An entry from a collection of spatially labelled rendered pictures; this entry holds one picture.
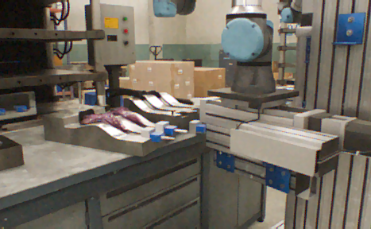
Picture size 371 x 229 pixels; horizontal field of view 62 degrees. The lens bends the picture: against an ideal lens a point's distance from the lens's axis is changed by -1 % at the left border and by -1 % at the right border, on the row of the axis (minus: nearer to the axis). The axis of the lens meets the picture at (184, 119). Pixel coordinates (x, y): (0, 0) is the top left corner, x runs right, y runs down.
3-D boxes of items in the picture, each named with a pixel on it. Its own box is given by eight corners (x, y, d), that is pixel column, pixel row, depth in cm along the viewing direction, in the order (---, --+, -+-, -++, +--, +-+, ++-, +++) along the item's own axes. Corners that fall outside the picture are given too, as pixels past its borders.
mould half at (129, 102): (210, 125, 159) (210, 98, 155) (175, 135, 140) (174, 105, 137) (146, 111, 192) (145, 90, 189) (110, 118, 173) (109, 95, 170)
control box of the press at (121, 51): (144, 199, 249) (137, 5, 216) (112, 215, 227) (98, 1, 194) (127, 192, 264) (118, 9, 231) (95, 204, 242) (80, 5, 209)
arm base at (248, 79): (284, 90, 106) (286, 60, 104) (257, 95, 97) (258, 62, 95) (249, 86, 118) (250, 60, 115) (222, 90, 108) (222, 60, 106)
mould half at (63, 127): (175, 138, 135) (175, 113, 133) (143, 157, 113) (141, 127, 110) (86, 126, 157) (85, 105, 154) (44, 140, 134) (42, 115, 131)
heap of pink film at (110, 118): (148, 124, 136) (147, 106, 134) (123, 134, 121) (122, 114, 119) (101, 118, 147) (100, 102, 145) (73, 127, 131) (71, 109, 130)
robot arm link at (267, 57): (275, 60, 108) (276, 20, 105) (268, 62, 96) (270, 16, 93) (241, 60, 113) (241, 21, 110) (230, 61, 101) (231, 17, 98)
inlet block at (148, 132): (178, 144, 118) (177, 130, 117) (171, 148, 113) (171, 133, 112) (148, 140, 123) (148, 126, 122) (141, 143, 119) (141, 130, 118)
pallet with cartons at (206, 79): (225, 102, 686) (225, 68, 669) (204, 108, 623) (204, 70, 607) (182, 97, 758) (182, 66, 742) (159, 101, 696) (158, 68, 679)
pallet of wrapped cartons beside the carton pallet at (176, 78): (198, 110, 602) (198, 61, 581) (169, 117, 544) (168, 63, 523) (155, 103, 682) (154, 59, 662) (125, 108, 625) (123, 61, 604)
